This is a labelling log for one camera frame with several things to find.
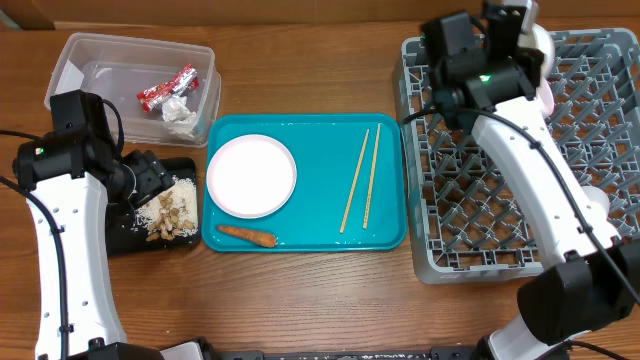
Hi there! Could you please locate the teal serving tray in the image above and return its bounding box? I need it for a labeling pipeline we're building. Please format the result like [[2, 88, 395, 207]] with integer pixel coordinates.
[[201, 113, 408, 253]]

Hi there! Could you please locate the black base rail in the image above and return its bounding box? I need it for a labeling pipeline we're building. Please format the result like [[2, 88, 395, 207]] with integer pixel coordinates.
[[159, 339, 571, 360]]

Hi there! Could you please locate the small white bowl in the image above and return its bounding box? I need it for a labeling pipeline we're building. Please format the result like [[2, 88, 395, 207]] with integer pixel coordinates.
[[518, 23, 555, 78]]

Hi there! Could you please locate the foil ball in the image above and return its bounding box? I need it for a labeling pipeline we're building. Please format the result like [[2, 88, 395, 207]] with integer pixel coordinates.
[[162, 96, 197, 140]]

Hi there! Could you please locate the black tray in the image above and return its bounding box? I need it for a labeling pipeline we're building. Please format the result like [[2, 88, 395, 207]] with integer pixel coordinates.
[[105, 156, 202, 258]]

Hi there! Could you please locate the red foil snack wrapper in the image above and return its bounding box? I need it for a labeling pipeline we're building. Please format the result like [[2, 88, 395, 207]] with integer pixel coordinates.
[[136, 64, 199, 112]]

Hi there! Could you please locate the white round plate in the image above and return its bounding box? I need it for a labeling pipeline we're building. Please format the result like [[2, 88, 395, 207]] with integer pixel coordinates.
[[206, 134, 297, 219]]

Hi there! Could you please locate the wooden chopstick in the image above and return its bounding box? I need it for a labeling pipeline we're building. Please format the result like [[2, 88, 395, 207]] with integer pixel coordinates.
[[339, 129, 370, 234], [363, 124, 381, 230]]

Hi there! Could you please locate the large white bowl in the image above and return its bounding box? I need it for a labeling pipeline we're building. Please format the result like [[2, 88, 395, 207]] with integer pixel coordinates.
[[537, 79, 555, 118]]

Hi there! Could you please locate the food scraps peanuts rice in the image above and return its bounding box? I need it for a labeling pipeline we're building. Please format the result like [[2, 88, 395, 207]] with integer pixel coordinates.
[[132, 176, 198, 242]]

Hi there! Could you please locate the grey dishwasher rack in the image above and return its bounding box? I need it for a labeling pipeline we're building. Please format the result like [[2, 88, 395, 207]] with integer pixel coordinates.
[[402, 28, 639, 284]]

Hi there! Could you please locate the orange carrot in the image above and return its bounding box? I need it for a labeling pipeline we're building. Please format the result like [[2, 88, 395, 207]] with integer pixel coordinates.
[[216, 225, 278, 248]]

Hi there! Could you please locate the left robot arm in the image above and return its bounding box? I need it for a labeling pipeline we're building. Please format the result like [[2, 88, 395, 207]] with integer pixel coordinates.
[[13, 90, 174, 359]]

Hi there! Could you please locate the white cup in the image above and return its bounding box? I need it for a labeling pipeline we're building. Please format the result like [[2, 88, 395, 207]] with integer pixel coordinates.
[[582, 186, 610, 214]]

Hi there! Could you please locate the clear plastic bin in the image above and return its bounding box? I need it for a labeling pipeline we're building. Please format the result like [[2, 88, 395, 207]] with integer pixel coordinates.
[[44, 33, 221, 147]]

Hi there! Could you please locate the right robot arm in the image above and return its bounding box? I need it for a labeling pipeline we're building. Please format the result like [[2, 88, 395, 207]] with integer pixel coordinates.
[[421, 1, 639, 359]]

